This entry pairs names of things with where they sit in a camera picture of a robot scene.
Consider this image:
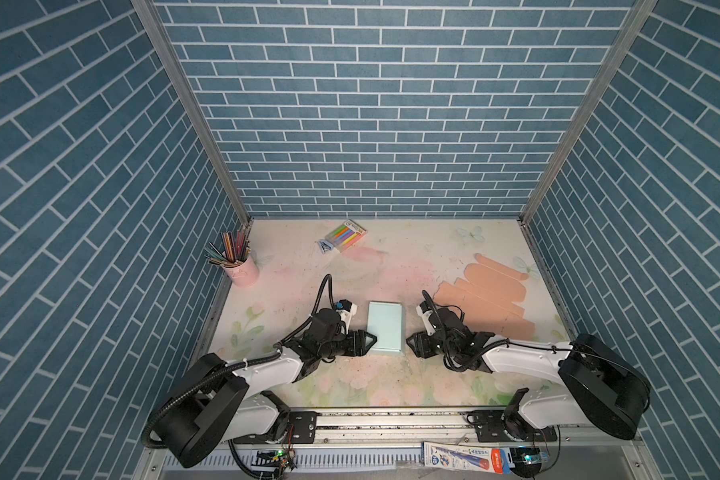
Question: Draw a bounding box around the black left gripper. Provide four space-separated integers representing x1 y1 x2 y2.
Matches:
318 329 379 360

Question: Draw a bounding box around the light blue paper box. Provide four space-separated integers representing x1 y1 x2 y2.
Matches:
367 301 404 355

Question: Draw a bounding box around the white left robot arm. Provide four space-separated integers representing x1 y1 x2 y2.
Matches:
140 306 378 468

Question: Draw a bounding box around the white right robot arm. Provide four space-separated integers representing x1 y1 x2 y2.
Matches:
406 302 651 441

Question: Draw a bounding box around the pink flat cardboard box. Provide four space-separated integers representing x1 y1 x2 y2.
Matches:
434 254 536 340

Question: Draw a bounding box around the toothpaste style flat box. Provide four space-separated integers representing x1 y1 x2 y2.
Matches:
422 442 514 474

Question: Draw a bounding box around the small blue stapler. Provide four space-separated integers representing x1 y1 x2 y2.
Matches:
317 239 335 254

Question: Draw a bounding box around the coloured marker pack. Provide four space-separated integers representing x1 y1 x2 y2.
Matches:
324 220 367 251

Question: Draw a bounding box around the pink pencil cup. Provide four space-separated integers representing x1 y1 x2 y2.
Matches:
223 255 260 288

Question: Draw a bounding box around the coloured pencils bundle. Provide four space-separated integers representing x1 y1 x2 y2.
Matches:
204 228 250 268

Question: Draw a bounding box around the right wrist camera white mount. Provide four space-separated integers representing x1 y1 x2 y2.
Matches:
416 303 435 336

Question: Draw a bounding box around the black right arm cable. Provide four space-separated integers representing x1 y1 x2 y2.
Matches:
421 289 652 415

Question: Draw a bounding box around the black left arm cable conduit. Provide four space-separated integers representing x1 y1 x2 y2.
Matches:
140 274 337 449

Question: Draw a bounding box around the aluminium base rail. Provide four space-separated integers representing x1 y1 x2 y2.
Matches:
134 406 661 480

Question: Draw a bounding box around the left electronics board with wires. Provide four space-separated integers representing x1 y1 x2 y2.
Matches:
249 448 297 479

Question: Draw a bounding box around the aluminium corner post left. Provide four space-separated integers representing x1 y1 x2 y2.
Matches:
131 0 251 226

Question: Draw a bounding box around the aluminium corner post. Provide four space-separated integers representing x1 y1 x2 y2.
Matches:
131 0 251 226
519 0 658 230

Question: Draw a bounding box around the aluminium corner post right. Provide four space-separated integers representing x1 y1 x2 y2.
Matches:
519 0 658 230

